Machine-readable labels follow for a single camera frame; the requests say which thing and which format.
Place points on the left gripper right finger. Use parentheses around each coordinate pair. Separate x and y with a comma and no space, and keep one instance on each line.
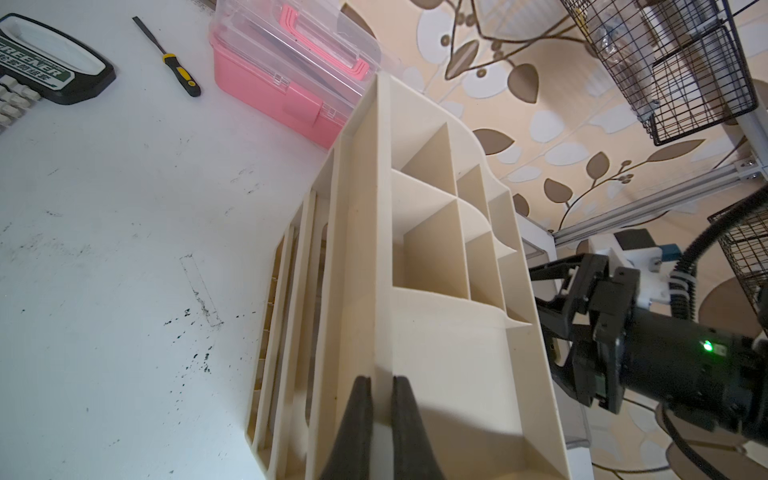
(413,457)

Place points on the pink plastic toolbox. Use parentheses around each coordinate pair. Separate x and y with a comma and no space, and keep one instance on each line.
(305,64)

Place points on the yellow black screwdriver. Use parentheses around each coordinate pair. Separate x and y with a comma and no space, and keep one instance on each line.
(181,74)

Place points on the right wire basket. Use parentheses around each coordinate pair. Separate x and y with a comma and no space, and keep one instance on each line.
(679,65)

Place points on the beige drawer organizer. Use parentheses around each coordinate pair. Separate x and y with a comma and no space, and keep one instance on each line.
(405,259)

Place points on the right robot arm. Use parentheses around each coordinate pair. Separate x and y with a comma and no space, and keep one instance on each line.
(710,378)

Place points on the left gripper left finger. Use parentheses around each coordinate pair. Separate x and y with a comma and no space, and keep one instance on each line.
(351,452)

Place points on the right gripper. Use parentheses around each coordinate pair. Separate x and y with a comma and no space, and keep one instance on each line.
(584,324)

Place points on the aluminium frame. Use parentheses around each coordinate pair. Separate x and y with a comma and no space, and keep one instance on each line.
(754,127)

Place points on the wire basket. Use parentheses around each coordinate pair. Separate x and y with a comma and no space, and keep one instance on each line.
(733,304)
(679,65)

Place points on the back wire basket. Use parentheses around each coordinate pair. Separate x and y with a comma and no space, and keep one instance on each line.
(733,304)

